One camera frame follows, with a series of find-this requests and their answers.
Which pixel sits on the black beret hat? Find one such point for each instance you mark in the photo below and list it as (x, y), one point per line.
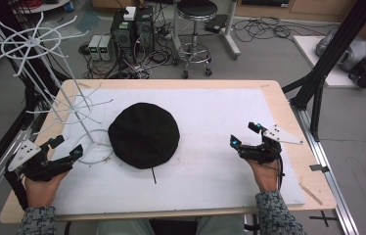
(144, 135)

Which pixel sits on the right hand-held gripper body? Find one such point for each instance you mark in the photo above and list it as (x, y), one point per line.
(264, 150)

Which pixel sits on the black computer tower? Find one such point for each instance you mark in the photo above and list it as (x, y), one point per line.
(122, 36)
(144, 29)

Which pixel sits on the person's legs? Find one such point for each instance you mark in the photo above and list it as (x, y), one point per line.
(122, 226)

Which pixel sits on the black power brick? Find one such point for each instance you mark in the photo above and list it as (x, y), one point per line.
(216, 23)

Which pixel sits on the black tape piece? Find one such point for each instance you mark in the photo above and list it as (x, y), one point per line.
(319, 168)

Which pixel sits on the white table leg stand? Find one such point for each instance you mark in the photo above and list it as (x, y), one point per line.
(231, 36)

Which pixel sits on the person's right hand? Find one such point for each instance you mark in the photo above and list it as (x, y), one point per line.
(267, 176)

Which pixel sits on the white floor platform board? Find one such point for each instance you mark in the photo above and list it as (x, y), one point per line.
(311, 55)

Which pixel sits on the thin wooden stick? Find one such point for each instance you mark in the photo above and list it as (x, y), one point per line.
(311, 194)

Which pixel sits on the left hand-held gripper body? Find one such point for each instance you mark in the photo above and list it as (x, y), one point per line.
(42, 168)

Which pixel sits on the grey robot device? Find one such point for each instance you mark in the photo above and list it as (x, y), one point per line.
(354, 52)

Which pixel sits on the black round stool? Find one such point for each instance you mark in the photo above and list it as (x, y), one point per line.
(196, 9)

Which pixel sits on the grey power supply unit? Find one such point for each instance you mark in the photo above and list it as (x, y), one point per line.
(94, 47)
(105, 48)

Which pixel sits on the thin black strip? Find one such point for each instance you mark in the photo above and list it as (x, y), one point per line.
(153, 175)

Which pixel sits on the white box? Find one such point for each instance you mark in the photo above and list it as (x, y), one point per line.
(129, 13)

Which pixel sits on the black tape cross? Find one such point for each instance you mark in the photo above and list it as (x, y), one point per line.
(324, 218)

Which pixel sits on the person's left hand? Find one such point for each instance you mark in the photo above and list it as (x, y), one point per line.
(40, 192)

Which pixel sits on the black metal frame stand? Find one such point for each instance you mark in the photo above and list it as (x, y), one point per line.
(331, 55)

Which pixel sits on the black chair seat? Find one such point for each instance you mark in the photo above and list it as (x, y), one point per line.
(173, 227)

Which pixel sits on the white table mat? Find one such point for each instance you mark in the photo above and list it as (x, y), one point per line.
(210, 137)

